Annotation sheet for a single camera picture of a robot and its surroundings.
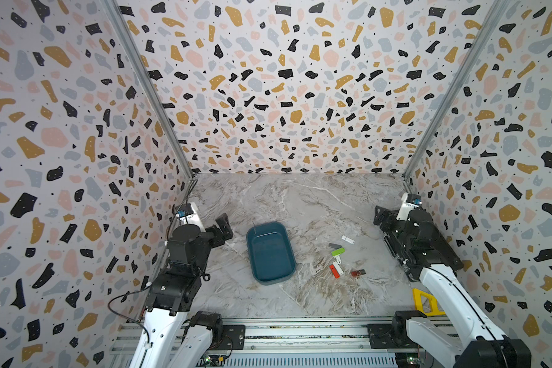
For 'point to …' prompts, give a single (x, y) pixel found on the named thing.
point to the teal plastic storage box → (270, 252)
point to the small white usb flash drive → (347, 239)
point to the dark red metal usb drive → (357, 272)
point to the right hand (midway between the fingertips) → (387, 209)
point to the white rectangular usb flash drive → (338, 268)
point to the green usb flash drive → (338, 251)
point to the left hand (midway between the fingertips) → (216, 218)
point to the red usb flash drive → (334, 271)
